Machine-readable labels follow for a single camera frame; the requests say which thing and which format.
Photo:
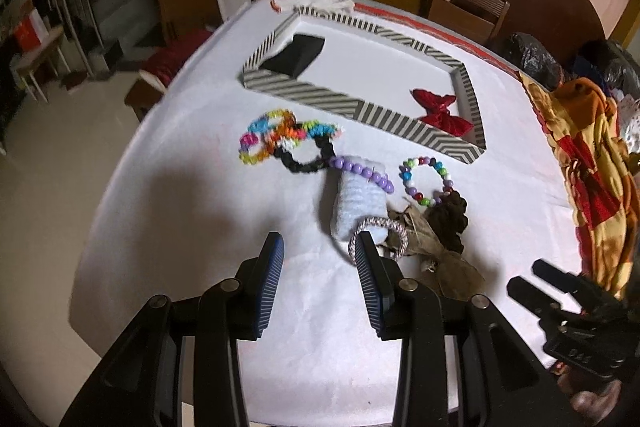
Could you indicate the round brown table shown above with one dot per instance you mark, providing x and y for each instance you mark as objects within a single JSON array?
[{"x": 545, "y": 2}]

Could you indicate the red cushion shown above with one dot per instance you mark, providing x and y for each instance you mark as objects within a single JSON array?
[{"x": 175, "y": 57}]

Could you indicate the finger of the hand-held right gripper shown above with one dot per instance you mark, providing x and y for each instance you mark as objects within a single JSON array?
[
  {"x": 552, "y": 274},
  {"x": 527, "y": 294}
]

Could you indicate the metal stair railing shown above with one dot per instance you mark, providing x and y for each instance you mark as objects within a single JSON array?
[{"x": 67, "y": 7}]

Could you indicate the orange patterned blanket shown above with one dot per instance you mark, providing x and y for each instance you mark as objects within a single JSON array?
[{"x": 595, "y": 147}]

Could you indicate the striped cardboard box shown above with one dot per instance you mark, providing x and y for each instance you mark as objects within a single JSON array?
[{"x": 350, "y": 57}]

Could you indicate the white knit glove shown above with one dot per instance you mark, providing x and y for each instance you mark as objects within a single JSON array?
[{"x": 325, "y": 3}]

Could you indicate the dark brown scrunchie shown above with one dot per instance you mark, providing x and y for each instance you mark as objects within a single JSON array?
[{"x": 450, "y": 214}]

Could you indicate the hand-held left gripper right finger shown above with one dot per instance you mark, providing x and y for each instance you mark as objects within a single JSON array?
[{"x": 372, "y": 289}]

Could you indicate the light blue fluffy scrunchie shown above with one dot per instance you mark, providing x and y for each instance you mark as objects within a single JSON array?
[{"x": 357, "y": 207}]

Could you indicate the red paper bag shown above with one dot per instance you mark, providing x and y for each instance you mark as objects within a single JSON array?
[{"x": 27, "y": 32}]

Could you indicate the red shiny hair bow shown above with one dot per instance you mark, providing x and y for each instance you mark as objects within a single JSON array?
[{"x": 442, "y": 112}]

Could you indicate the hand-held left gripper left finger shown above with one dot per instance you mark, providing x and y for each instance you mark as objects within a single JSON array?
[{"x": 267, "y": 289}]

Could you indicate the wooden chair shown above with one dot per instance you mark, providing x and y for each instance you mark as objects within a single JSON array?
[{"x": 467, "y": 4}]

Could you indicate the wooden stool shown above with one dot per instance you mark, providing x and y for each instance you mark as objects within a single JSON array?
[{"x": 142, "y": 99}]

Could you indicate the person's right hand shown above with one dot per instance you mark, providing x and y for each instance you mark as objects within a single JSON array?
[{"x": 597, "y": 399}]

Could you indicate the beige fabric hair bow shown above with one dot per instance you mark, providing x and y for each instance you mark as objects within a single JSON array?
[{"x": 450, "y": 267}]

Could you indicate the small white side table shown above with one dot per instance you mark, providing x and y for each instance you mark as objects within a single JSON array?
[{"x": 37, "y": 59}]

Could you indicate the black cloth headband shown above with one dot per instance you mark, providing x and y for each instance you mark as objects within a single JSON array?
[{"x": 295, "y": 54}]

